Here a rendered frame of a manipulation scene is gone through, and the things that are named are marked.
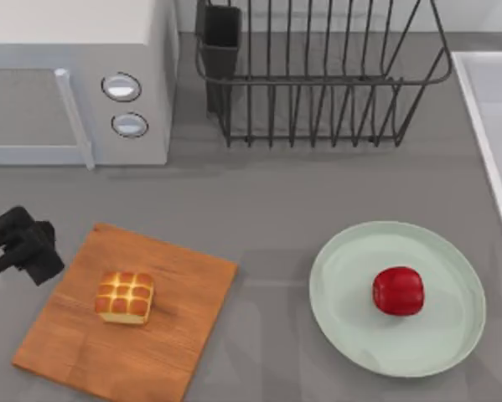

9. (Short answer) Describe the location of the golden square bread loaf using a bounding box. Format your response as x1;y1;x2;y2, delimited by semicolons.
94;271;156;327

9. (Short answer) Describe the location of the wooden cutting board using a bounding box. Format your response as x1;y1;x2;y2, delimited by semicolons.
11;222;240;402

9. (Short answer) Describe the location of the microwave glass door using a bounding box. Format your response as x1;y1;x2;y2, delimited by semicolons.
0;68;93;168

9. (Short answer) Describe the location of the small round microwave knob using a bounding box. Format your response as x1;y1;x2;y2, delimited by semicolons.
110;111;150;140

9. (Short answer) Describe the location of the large round microwave knob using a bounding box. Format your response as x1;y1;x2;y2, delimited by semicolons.
101;71;143;103

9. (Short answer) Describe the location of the pale microwave oven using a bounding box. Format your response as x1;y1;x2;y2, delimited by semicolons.
0;0;179;171

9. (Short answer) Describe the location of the dark cutlery holder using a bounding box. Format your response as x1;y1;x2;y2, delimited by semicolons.
195;0;242;115

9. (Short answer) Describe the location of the red bell pepper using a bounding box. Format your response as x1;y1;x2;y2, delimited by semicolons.
371;265;427;317

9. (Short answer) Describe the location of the pale green plate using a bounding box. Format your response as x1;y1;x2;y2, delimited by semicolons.
308;220;487;379

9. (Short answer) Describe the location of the pale microwave door handle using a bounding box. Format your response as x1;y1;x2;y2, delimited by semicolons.
54;68;96;171

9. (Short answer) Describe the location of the dark wire dish rack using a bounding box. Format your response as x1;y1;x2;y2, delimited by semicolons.
194;0;453;149

